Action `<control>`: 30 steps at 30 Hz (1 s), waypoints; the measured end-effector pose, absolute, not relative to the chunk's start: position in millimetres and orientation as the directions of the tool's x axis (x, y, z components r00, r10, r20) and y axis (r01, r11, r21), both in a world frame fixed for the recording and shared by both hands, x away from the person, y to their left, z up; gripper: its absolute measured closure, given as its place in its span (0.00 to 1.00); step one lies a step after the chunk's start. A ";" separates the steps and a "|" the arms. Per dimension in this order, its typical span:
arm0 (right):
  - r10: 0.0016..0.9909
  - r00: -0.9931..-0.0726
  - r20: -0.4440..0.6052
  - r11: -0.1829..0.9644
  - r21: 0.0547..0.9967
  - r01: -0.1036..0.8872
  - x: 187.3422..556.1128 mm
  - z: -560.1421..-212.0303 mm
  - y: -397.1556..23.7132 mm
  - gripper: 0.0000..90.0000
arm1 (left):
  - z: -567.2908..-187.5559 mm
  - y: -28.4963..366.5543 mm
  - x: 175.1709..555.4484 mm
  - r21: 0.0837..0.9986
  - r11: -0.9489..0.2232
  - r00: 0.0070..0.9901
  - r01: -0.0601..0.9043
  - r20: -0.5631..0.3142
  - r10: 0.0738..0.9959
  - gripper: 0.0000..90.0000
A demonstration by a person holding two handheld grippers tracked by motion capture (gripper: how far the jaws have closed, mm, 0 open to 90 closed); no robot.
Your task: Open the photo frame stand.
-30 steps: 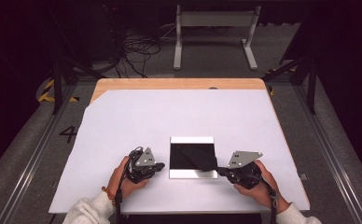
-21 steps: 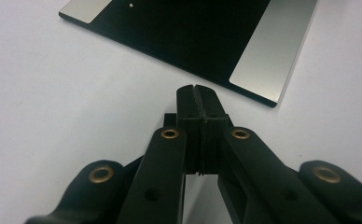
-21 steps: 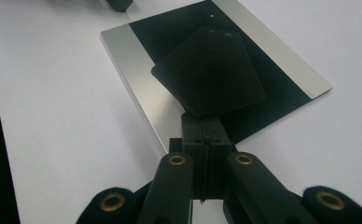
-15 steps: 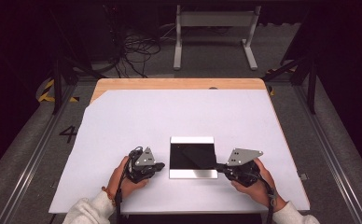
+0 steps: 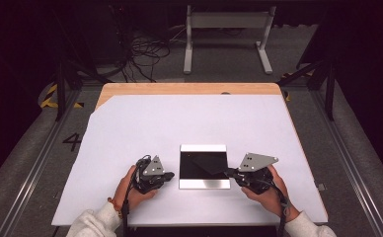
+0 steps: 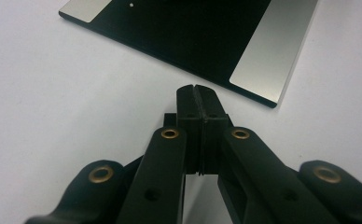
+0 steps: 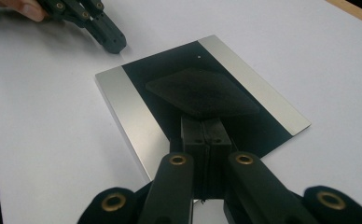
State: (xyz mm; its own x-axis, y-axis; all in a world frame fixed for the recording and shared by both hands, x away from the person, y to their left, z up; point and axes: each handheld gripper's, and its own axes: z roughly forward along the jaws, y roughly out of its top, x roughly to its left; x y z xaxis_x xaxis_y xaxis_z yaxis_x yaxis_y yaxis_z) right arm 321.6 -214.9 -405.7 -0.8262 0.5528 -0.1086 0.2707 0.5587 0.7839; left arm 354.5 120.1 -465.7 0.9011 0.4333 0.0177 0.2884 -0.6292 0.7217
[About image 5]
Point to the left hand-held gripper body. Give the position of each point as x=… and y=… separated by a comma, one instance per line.
x=151, y=174

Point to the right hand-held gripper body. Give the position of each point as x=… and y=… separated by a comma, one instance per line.
x=257, y=171

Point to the black and white box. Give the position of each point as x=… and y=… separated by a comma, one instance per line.
x=204, y=166

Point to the person's left hand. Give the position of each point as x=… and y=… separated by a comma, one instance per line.
x=135, y=196

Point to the person's right hand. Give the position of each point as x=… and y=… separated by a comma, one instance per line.
x=271, y=197

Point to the white table sheet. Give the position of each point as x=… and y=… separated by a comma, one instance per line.
x=179, y=125

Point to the black metal stand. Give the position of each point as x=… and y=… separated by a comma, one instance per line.
x=329, y=89
x=60, y=89

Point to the yellow black hazard tape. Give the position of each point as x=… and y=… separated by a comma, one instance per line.
x=49, y=97

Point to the aluminium floor rail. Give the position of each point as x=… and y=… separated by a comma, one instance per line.
x=38, y=164
x=350, y=158

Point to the white metal desk frame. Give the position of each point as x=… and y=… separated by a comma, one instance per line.
x=227, y=19

